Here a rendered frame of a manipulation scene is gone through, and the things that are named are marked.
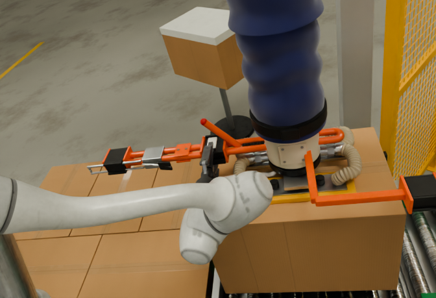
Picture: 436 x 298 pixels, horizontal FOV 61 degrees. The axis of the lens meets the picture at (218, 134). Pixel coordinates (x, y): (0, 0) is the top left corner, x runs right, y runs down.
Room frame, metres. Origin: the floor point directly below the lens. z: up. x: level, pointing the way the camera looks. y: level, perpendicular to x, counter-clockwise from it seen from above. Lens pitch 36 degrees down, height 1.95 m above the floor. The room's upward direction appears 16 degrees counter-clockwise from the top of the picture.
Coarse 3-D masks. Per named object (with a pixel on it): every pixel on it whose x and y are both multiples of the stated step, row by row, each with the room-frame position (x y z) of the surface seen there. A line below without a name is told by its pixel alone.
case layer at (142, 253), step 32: (192, 160) 1.73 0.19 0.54; (64, 192) 1.77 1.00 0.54; (96, 192) 1.69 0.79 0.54; (128, 224) 1.37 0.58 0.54; (160, 224) 1.31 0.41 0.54; (32, 256) 1.33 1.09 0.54; (64, 256) 1.27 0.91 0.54; (96, 256) 1.22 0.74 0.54; (128, 256) 1.16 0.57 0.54; (160, 256) 1.11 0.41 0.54; (64, 288) 1.09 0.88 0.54; (96, 288) 1.04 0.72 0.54; (128, 288) 0.99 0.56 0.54; (160, 288) 0.95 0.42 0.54; (192, 288) 0.91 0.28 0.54
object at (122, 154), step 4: (120, 148) 1.08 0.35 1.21; (124, 148) 1.08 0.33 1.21; (128, 148) 1.07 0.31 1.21; (108, 152) 1.08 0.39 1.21; (112, 152) 1.07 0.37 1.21; (116, 152) 1.07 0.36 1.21; (120, 152) 1.06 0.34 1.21; (124, 152) 1.05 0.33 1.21; (128, 152) 1.06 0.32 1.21; (108, 156) 1.05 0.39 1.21; (112, 156) 1.05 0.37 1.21; (116, 156) 1.04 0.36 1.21; (120, 156) 1.03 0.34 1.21; (124, 156) 1.03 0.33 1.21; (128, 156) 1.04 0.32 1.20; (104, 160) 1.04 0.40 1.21; (108, 160) 1.03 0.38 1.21; (112, 160) 1.03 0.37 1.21; (116, 160) 1.02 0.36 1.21; (124, 160) 1.01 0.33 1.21; (124, 164) 1.01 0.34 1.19
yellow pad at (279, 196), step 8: (320, 176) 0.79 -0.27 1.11; (328, 176) 0.81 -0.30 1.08; (272, 184) 0.81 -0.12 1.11; (280, 184) 0.83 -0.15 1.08; (320, 184) 0.78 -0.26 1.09; (328, 184) 0.77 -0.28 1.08; (344, 184) 0.76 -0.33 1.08; (352, 184) 0.75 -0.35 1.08; (280, 192) 0.80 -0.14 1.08; (288, 192) 0.79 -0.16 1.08; (296, 192) 0.78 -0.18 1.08; (304, 192) 0.77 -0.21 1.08; (320, 192) 0.76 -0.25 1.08; (328, 192) 0.75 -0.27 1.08; (336, 192) 0.74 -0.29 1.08; (344, 192) 0.73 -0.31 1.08; (352, 192) 0.72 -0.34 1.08; (272, 200) 0.78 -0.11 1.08; (280, 200) 0.77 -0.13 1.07; (288, 200) 0.77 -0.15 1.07; (296, 200) 0.76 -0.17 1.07; (304, 200) 0.75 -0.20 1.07
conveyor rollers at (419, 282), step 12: (420, 216) 0.93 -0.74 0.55; (420, 228) 0.89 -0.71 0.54; (408, 240) 0.84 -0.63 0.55; (432, 240) 0.82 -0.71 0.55; (408, 252) 0.80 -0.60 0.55; (432, 252) 0.77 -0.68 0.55; (408, 264) 0.75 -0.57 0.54; (432, 264) 0.73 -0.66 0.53; (420, 276) 0.69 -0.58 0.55; (420, 288) 0.65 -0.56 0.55
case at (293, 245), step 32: (384, 160) 0.83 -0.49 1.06; (256, 224) 0.73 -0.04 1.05; (288, 224) 0.70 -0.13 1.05; (320, 224) 0.68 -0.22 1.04; (352, 224) 0.65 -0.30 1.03; (384, 224) 0.63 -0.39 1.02; (224, 256) 0.76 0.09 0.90; (256, 256) 0.73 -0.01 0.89; (288, 256) 0.71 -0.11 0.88; (320, 256) 0.68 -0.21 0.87; (352, 256) 0.65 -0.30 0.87; (384, 256) 0.63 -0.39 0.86; (224, 288) 0.77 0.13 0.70; (256, 288) 0.74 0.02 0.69; (288, 288) 0.71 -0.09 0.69; (320, 288) 0.68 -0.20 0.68; (352, 288) 0.65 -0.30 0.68; (384, 288) 0.63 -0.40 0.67
